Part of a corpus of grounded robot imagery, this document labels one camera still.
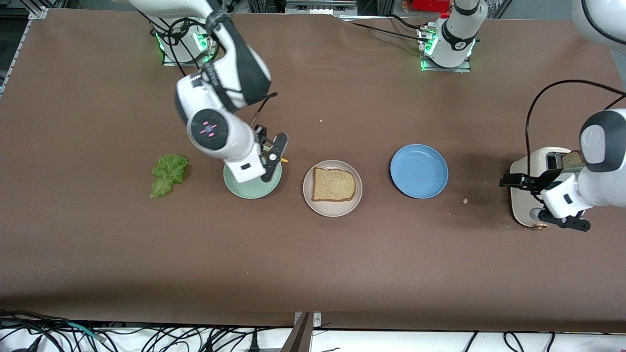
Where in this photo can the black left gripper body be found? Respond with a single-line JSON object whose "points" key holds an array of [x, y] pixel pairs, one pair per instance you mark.
{"points": [[537, 183]]}

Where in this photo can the yellow mustard squeeze bottle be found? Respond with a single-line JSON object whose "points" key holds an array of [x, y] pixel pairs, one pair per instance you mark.
{"points": [[270, 157]]}

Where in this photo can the brown bread slice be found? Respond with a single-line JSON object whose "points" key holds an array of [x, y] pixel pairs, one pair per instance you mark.
{"points": [[333, 185], [572, 160]]}

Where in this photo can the green lettuce leaf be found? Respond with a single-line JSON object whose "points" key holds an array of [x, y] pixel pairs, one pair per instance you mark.
{"points": [[168, 173]]}

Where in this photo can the mint green plate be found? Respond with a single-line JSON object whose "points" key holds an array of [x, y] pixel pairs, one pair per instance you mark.
{"points": [[254, 189]]}

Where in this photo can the blue plate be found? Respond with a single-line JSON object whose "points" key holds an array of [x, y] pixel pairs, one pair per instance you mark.
{"points": [[419, 171]]}

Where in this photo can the beige plate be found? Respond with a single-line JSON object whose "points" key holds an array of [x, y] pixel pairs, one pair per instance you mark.
{"points": [[333, 208]]}

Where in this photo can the white toaster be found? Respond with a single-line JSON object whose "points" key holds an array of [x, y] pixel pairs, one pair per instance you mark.
{"points": [[523, 211]]}

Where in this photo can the red box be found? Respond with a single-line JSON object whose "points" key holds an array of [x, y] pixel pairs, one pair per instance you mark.
{"points": [[430, 5]]}

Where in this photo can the grey metal beam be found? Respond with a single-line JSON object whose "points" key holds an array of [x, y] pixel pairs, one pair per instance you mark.
{"points": [[299, 340]]}

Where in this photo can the black power plug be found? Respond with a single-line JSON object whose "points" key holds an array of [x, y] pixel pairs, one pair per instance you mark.
{"points": [[254, 344]]}

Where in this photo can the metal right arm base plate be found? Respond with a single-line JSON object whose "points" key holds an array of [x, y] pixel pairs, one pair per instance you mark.
{"points": [[168, 61]]}

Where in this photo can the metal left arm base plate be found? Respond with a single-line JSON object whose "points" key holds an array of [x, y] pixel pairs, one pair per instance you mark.
{"points": [[467, 68]]}

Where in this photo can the small metal bracket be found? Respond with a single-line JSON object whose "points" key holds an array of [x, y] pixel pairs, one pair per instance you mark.
{"points": [[317, 320]]}

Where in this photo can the aluminium frame profile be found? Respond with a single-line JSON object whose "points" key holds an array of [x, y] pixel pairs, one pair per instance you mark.
{"points": [[36, 10]]}

